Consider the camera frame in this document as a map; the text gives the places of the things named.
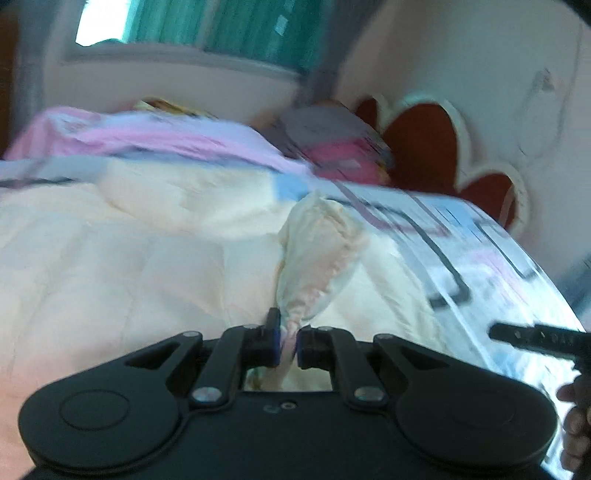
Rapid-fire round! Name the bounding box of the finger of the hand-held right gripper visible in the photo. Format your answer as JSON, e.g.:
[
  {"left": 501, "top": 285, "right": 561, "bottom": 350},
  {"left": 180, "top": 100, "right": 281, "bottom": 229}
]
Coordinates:
[{"left": 489, "top": 323, "right": 591, "bottom": 369}]

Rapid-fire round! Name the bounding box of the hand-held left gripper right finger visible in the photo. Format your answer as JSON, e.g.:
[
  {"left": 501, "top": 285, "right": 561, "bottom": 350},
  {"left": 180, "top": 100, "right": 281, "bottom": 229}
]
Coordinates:
[{"left": 297, "top": 326, "right": 461, "bottom": 411}]

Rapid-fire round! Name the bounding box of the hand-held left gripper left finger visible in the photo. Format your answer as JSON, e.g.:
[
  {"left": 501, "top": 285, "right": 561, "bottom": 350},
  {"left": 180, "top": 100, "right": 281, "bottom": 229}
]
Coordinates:
[{"left": 124, "top": 307, "right": 283, "bottom": 412}]

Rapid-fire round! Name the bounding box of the cream quilted garment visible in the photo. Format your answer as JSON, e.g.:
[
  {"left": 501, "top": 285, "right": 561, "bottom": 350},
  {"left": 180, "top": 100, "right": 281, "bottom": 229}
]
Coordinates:
[{"left": 0, "top": 159, "right": 460, "bottom": 480}]

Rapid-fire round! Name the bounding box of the person's right hand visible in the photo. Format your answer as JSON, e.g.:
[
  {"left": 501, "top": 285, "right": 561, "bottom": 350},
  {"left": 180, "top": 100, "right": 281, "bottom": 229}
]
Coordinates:
[{"left": 556, "top": 377, "right": 591, "bottom": 480}]

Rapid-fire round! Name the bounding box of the patterned pink blue bed sheet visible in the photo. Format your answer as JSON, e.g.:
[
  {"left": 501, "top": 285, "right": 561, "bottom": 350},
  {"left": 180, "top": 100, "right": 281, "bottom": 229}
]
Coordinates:
[{"left": 0, "top": 108, "right": 587, "bottom": 467}]

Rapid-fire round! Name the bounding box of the grey and pink pillow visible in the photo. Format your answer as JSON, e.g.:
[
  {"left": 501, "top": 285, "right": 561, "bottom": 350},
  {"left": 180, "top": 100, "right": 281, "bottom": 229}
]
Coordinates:
[{"left": 276, "top": 102, "right": 397, "bottom": 184}]

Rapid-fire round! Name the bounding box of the red and white headboard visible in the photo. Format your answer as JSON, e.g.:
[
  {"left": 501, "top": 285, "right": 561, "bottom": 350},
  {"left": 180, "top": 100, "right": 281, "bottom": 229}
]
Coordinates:
[{"left": 353, "top": 91, "right": 533, "bottom": 232}]

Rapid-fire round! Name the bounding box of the pink blanket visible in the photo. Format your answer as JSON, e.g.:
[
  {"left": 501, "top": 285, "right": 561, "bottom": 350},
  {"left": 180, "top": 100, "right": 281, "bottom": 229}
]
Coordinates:
[{"left": 4, "top": 105, "right": 317, "bottom": 177}]

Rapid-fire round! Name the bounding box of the yellow printed cushion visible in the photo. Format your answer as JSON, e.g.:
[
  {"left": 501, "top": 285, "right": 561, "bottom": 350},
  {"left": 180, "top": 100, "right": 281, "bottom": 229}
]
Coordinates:
[{"left": 133, "top": 97, "right": 206, "bottom": 120}]

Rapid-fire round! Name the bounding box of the grey curtain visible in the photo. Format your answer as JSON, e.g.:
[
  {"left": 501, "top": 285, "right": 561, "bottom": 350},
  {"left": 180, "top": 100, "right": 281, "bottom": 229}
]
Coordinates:
[
  {"left": 16, "top": 0, "right": 52, "bottom": 123},
  {"left": 305, "top": 0, "right": 358, "bottom": 104}
]

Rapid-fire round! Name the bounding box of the green curtain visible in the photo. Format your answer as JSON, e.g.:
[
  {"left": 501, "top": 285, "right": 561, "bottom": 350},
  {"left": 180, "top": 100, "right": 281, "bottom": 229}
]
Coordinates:
[{"left": 124, "top": 0, "right": 335, "bottom": 71}]

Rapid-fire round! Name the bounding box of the window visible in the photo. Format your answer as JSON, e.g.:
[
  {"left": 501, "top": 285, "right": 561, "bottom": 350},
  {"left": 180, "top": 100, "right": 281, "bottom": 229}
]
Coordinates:
[{"left": 59, "top": 0, "right": 326, "bottom": 80}]

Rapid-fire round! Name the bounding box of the brown wooden wardrobe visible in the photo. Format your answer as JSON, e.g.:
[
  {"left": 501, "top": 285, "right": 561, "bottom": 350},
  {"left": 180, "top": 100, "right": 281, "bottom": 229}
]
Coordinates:
[{"left": 0, "top": 9, "right": 23, "bottom": 155}]

